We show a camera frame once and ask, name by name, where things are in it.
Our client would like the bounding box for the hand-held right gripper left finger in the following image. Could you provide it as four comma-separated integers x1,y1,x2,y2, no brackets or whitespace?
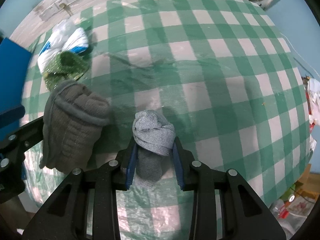
22,137,138,240

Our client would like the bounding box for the grey knotted sock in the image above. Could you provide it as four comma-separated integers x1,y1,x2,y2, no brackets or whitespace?
132,109,175,188

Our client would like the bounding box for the clear plastic bottle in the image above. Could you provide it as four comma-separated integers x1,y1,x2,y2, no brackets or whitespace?
269,197,289,219

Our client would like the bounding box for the white and blue plastic bag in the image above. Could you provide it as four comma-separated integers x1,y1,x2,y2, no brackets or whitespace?
37,20,90,73

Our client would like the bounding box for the green checked tablecloth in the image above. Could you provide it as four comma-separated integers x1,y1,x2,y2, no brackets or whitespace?
21,0,310,240

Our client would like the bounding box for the brown-grey knit sock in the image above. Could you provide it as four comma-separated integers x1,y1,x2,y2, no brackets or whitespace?
39,80,112,174

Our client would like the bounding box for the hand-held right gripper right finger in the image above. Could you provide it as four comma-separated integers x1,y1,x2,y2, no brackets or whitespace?
172,136,287,240

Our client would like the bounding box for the blue-edged cardboard box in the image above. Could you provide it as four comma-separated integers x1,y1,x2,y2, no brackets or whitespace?
0,37,32,128

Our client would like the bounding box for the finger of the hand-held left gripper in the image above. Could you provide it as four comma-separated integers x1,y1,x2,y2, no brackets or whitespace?
0,116,47,156
0,153,26,203

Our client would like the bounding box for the small brown carton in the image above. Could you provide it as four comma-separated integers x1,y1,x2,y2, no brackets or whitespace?
297,164,320,198

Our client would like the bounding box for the white crumpled plastic bag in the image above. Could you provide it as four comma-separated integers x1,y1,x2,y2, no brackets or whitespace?
303,76,320,153

